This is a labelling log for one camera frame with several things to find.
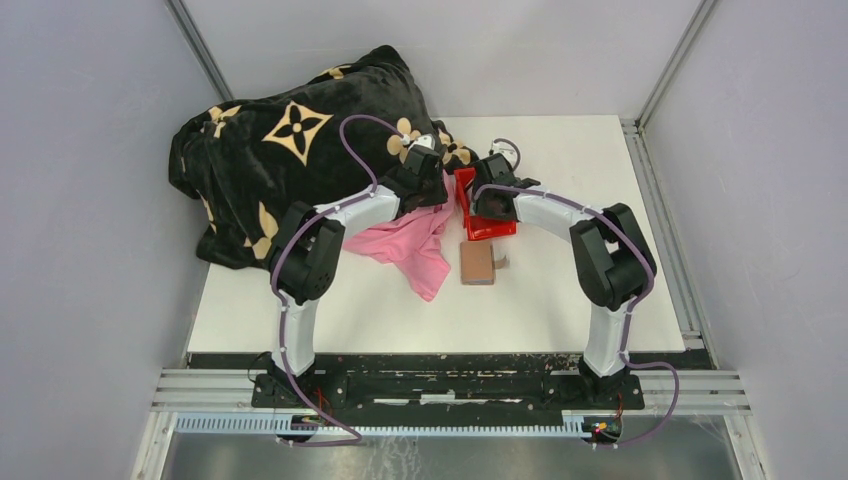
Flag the red plastic bin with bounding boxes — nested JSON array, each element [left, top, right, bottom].
[[454, 167, 517, 241]]

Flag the tan leather card holder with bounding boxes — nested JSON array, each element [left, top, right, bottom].
[[460, 240, 510, 286]]

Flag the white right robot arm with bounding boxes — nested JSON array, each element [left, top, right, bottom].
[[471, 154, 657, 408]]

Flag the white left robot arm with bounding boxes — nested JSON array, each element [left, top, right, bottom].
[[267, 135, 447, 407]]

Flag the pink cloth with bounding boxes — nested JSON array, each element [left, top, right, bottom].
[[343, 193, 456, 302]]

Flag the black floral blanket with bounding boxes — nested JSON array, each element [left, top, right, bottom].
[[168, 45, 477, 269]]

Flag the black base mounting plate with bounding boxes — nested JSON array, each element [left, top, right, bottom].
[[247, 353, 645, 429]]

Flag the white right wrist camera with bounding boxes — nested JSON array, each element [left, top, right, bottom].
[[489, 143, 515, 160]]

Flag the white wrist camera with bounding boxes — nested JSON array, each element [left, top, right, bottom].
[[489, 143, 515, 160], [409, 134, 440, 151]]

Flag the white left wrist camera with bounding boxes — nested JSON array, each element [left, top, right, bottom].
[[409, 134, 440, 151]]

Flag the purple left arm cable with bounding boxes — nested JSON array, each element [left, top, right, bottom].
[[270, 114, 412, 449]]

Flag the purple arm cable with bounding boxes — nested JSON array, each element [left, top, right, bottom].
[[270, 114, 412, 449], [471, 137, 682, 450]]

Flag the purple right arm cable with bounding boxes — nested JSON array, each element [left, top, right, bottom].
[[471, 137, 682, 450]]

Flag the blue slotted cable duct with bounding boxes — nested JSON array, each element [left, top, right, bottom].
[[173, 413, 624, 439]]

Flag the aluminium frame rails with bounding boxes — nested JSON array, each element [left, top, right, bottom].
[[150, 369, 753, 416]]

